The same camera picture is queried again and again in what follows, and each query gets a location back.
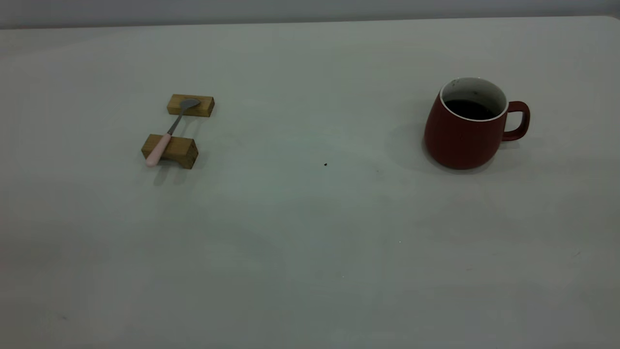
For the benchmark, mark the red ceramic mug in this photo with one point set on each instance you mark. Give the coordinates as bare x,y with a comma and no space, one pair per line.
457,140

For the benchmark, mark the dark coffee liquid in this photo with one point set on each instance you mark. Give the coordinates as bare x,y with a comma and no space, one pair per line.
469,109

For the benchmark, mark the flat rectangular wooden block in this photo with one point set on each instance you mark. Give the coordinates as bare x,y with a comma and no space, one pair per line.
203,109

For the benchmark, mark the arched wooden block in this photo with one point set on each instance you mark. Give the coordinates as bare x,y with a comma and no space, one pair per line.
181,150

